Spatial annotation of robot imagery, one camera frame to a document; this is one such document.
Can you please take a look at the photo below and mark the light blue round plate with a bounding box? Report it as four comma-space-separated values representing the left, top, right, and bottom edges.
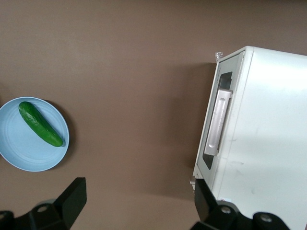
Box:
0, 96, 70, 172

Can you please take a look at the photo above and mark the white toaster oven body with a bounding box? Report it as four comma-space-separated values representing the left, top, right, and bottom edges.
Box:
189, 46, 307, 230

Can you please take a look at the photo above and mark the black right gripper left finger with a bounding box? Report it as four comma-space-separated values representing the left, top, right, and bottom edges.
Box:
14, 177, 87, 230

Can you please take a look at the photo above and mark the green cucumber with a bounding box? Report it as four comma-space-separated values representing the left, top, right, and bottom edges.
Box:
18, 101, 64, 148

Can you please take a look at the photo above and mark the oven door with silver handle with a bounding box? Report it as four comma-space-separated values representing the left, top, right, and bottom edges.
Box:
192, 51, 246, 192

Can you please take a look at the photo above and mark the brown table cover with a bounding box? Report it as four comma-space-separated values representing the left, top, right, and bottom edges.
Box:
0, 0, 307, 230

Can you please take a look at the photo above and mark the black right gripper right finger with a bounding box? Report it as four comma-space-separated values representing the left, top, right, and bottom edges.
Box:
190, 178, 253, 230

